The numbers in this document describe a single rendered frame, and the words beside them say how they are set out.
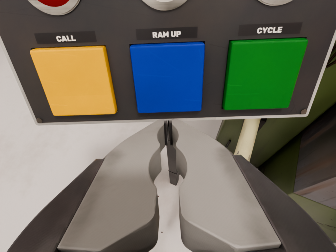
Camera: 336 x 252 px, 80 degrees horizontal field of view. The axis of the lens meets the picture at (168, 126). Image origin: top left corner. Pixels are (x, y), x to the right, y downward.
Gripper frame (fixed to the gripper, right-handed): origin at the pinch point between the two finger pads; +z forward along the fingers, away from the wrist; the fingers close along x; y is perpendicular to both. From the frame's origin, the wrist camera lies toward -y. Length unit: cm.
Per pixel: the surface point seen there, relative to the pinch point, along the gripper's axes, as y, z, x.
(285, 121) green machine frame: 30, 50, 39
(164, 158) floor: 75, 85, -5
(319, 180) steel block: 37, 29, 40
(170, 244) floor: 97, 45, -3
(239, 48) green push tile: -2.2, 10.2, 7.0
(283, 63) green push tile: -0.5, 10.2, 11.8
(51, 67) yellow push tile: -1.1, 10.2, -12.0
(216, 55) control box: -1.5, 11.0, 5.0
